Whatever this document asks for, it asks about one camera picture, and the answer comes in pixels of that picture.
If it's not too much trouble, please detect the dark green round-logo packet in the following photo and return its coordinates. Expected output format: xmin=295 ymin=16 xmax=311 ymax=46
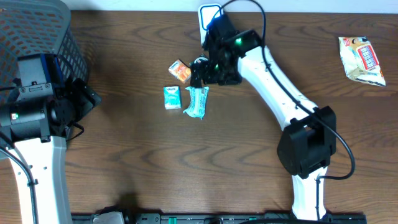
xmin=189 ymin=54 xmax=208 ymax=66

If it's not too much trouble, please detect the orange tissue packet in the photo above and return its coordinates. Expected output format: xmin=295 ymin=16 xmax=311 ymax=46
xmin=169 ymin=59 xmax=192 ymax=83

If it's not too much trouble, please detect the teal wipes packet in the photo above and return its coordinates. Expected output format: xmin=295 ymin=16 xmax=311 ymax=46
xmin=183 ymin=86 xmax=209 ymax=119

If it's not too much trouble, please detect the teal Kleenex tissue packet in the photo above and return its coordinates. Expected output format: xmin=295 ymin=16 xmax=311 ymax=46
xmin=164 ymin=86 xmax=182 ymax=110

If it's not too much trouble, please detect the yellow snack bag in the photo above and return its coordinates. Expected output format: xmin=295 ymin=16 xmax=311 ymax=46
xmin=338 ymin=36 xmax=386 ymax=86

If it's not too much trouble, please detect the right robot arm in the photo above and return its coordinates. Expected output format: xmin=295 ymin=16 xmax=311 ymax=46
xmin=191 ymin=11 xmax=336 ymax=221

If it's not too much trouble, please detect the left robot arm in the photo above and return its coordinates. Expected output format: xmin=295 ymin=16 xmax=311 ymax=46
xmin=1 ymin=54 xmax=101 ymax=223

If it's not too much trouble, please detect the white barcode scanner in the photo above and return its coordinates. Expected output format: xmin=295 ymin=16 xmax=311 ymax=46
xmin=198 ymin=3 xmax=223 ymax=45

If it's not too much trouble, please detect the dark grey plastic basket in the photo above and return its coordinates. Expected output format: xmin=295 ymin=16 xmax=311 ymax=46
xmin=1 ymin=0 xmax=89 ymax=105

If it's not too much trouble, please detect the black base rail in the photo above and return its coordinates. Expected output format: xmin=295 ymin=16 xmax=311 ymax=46
xmin=72 ymin=207 xmax=367 ymax=224

